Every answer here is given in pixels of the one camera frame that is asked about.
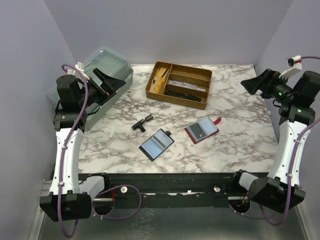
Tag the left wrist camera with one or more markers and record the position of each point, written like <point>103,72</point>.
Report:
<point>80,66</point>

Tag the red leather card holder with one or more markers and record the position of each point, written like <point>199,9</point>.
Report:
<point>202,129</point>

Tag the woven wicker organizer tray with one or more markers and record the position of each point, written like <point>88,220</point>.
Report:
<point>194,75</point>

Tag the black T-shaped tool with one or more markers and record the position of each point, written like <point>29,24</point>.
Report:
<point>139,124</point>

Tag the black mounting base rail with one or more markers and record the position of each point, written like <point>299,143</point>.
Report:
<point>174,190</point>

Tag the gold cards in tray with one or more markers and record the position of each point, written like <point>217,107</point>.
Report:
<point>158,80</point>

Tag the black leather card holder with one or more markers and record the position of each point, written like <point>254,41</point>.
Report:
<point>154,146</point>

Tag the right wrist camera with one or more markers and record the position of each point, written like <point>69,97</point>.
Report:
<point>295,66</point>

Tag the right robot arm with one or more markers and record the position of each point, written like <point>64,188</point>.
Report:
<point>280,189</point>

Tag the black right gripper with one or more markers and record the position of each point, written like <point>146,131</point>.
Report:
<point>268,82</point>

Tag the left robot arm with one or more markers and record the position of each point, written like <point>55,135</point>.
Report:
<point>68,198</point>

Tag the black cards in tray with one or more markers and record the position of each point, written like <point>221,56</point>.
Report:
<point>182,96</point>

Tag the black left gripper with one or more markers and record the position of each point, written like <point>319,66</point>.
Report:
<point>100,85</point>

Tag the white cards in tray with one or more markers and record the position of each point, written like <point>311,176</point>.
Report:
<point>186,85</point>

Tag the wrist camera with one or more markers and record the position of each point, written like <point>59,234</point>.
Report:
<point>80,66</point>
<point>295,66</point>

